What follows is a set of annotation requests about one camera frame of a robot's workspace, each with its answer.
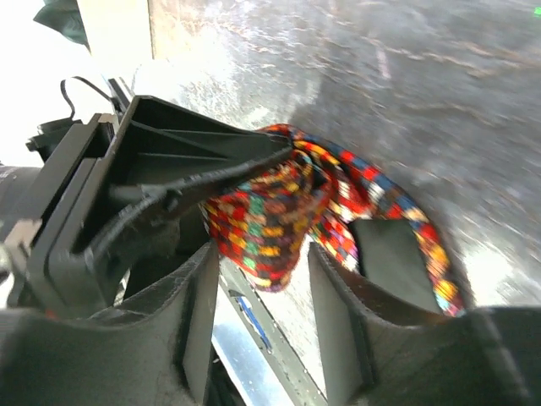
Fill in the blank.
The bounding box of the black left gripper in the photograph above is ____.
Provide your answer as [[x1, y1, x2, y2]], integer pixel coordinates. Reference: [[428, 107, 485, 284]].
[[1, 114, 292, 317]]

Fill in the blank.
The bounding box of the multicolour patchwork tie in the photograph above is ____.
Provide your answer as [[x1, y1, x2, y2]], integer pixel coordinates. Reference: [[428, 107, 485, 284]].
[[203, 123, 466, 317]]

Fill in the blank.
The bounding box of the wooden compartment box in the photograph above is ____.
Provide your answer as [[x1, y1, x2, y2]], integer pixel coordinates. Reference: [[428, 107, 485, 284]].
[[77, 0, 153, 64]]

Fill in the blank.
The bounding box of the rolled dark green tie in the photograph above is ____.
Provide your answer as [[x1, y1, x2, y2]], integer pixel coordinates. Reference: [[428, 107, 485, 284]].
[[33, 0, 90, 51]]

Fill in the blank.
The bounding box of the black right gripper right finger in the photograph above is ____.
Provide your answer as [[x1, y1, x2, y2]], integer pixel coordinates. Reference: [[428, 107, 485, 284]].
[[308, 244, 540, 405]]

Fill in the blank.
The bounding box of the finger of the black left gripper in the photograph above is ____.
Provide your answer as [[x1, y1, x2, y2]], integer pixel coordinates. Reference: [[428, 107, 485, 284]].
[[82, 96, 292, 254]]

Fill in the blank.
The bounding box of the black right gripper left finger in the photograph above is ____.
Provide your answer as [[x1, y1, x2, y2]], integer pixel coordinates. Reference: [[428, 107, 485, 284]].
[[1, 243, 219, 405]]

